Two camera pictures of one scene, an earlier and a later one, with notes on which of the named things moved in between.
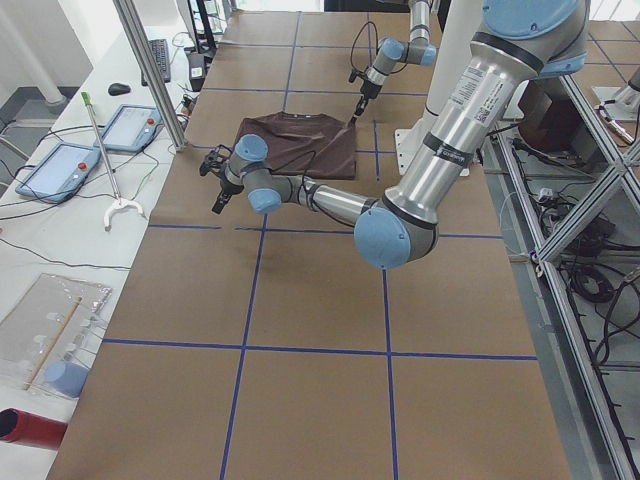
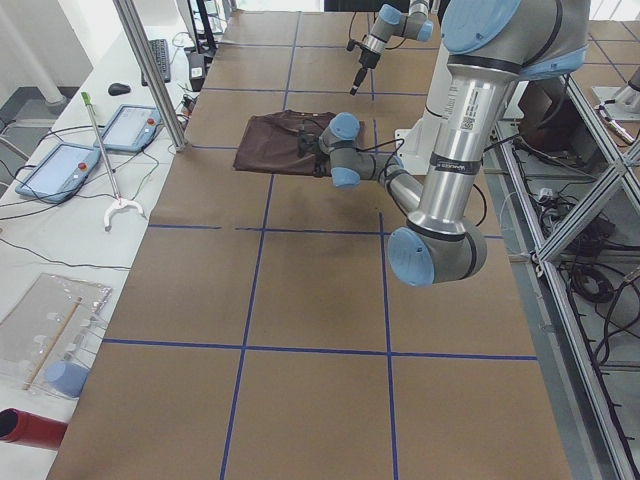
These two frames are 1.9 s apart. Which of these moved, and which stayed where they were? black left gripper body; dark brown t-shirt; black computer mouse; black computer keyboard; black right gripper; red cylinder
Moved: black right gripper; black left gripper body
Stayed: dark brown t-shirt; red cylinder; black computer mouse; black computer keyboard
